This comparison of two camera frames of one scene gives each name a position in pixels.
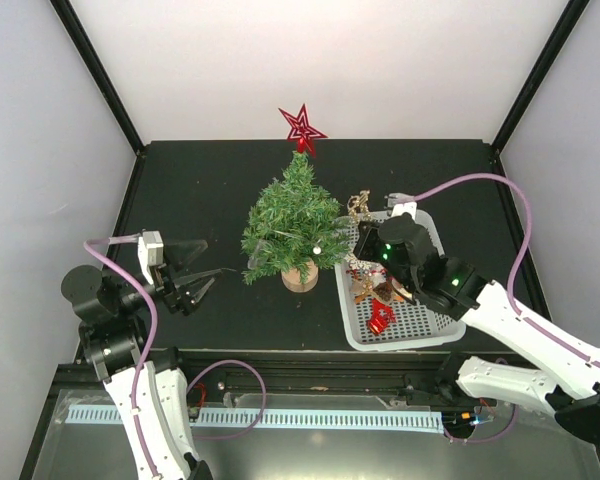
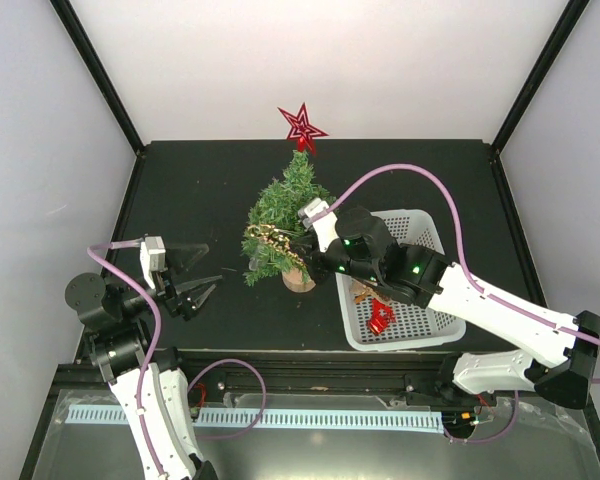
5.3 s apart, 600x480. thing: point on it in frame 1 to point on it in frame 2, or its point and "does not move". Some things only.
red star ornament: (300, 131) does not move
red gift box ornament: (377, 324) does not move
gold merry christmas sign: (357, 206) to (277, 239)
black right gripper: (367, 231) to (318, 272)
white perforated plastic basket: (381, 317) does not move
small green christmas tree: (293, 229) does not move
